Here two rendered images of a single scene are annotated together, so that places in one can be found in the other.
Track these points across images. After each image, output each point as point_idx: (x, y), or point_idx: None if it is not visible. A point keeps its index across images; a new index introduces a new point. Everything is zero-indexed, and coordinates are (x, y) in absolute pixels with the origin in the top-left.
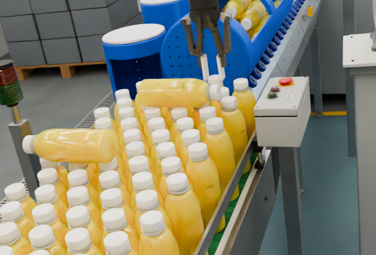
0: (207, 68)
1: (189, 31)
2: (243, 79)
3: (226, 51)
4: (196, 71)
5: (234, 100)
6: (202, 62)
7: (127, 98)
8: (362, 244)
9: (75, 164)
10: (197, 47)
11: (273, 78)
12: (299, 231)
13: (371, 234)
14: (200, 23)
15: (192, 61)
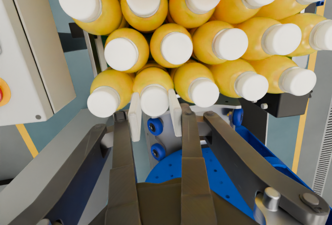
0: (171, 112)
1: (239, 164)
2: (100, 112)
3: (97, 126)
4: (224, 173)
5: None
6: (176, 103)
7: None
8: (106, 119)
9: None
10: (192, 124)
11: (36, 118)
12: None
13: (100, 123)
14: (187, 195)
15: (234, 187)
